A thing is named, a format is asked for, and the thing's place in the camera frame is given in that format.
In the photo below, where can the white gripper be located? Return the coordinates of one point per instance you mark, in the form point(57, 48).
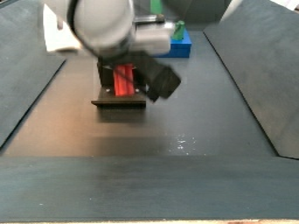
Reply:
point(101, 29)

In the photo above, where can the red three-prong object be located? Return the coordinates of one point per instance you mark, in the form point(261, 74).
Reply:
point(122, 76)

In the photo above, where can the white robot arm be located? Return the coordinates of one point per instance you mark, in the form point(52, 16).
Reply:
point(105, 28)

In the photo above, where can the black curved fixture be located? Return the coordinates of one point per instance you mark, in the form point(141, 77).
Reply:
point(106, 99)

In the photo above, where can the tall green cylinder peg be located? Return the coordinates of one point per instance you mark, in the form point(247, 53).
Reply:
point(156, 6)

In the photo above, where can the green hexagonal peg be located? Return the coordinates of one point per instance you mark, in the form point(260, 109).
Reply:
point(178, 30)

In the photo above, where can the blue shape-sorter block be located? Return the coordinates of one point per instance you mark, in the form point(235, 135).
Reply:
point(180, 48)

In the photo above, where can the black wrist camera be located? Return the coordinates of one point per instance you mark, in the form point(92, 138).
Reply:
point(160, 78)

